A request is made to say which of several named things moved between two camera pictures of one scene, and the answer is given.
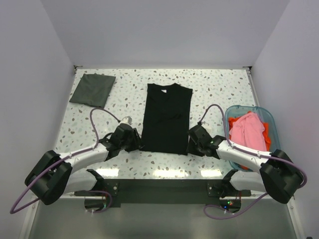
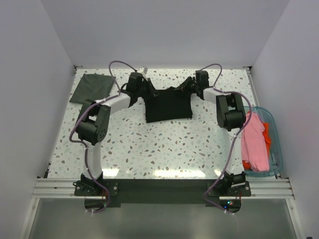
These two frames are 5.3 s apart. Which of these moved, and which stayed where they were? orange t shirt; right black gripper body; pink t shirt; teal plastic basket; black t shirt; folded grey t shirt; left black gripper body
Moved: black t shirt; left black gripper body; right black gripper body
Stayed: teal plastic basket; pink t shirt; folded grey t shirt; orange t shirt
